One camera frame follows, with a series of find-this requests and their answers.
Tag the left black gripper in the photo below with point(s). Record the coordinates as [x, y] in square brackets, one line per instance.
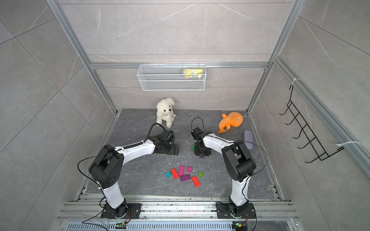
[173, 151]

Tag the upright magenta block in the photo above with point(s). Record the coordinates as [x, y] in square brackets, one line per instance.
[181, 170]

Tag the purple glasses case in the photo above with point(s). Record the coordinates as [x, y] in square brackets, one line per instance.
[248, 139]

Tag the orange toy watering can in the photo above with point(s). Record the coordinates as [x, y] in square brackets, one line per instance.
[234, 119]

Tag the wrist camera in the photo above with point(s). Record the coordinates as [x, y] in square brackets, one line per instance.
[197, 134]
[167, 137]

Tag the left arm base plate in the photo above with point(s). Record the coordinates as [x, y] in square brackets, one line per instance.
[129, 211]

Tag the purple block flat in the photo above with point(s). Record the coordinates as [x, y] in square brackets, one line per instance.
[184, 178]

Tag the black wire hook rack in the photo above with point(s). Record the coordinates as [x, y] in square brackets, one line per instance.
[320, 153]

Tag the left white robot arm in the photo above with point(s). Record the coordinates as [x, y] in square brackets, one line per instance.
[106, 169]

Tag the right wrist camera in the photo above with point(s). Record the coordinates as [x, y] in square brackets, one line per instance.
[197, 134]

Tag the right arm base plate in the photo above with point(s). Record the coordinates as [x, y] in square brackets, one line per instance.
[230, 210]

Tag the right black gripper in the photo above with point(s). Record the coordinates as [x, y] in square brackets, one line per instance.
[197, 153]

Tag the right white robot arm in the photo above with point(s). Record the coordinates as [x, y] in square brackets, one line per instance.
[240, 166]

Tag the yellow packet in basket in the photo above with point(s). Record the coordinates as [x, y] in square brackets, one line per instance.
[193, 72]

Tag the white plush dog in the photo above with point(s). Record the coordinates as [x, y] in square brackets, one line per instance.
[165, 112]

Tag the red block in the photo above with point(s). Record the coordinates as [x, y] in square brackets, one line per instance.
[195, 181]
[174, 173]

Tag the aluminium mounting rail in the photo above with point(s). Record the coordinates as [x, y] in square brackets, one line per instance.
[160, 213]

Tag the white wire mesh basket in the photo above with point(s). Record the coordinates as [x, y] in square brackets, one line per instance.
[166, 77]

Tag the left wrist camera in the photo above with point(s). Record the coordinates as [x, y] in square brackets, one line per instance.
[167, 137]

